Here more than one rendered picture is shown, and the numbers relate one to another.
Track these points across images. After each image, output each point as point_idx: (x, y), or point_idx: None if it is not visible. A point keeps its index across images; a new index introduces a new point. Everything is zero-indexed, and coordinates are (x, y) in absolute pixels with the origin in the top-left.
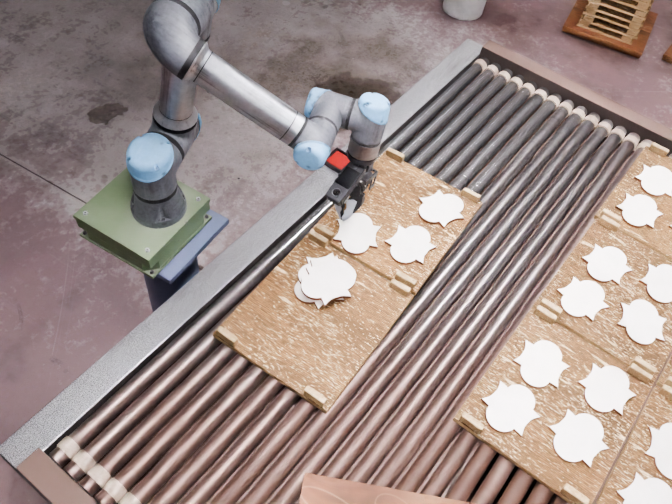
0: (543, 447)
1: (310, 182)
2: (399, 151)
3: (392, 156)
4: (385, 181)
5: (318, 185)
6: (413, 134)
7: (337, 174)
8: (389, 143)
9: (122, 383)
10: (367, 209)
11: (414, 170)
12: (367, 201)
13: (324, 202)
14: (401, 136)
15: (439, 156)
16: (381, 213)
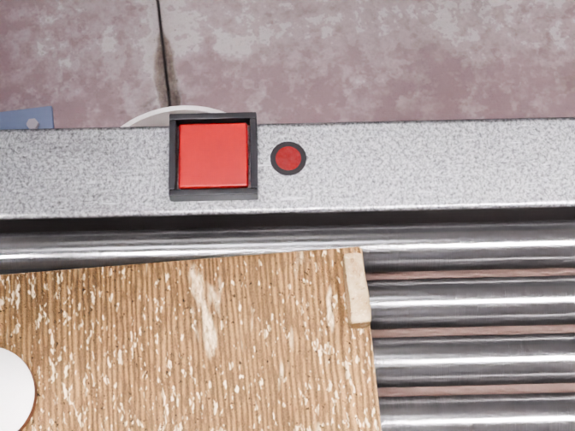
0: None
1: (72, 148)
2: (420, 281)
3: (346, 286)
4: (232, 340)
5: (79, 175)
6: (542, 265)
7: (165, 190)
8: (422, 232)
9: None
10: (73, 374)
11: (357, 388)
12: (105, 351)
13: (25, 238)
14: (484, 242)
15: (507, 412)
16: (90, 424)
